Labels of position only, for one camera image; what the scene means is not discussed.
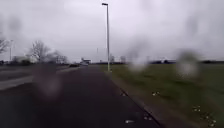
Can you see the vehicle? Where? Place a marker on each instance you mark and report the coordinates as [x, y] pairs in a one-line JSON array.
[[85, 61]]

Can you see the tall street lamp pole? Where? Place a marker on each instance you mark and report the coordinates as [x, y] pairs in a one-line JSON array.
[[108, 40]]

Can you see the grey verge strip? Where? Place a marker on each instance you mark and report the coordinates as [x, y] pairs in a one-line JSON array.
[[150, 106]]

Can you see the green grass field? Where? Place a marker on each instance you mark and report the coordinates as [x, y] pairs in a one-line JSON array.
[[180, 83]]

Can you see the dark asphalt path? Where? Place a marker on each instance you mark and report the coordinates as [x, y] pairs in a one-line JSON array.
[[80, 100]]

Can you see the grey asphalt road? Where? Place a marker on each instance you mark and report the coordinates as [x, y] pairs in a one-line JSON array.
[[16, 72]]

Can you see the pale kerb strip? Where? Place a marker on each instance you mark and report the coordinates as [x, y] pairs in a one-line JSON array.
[[15, 82]]

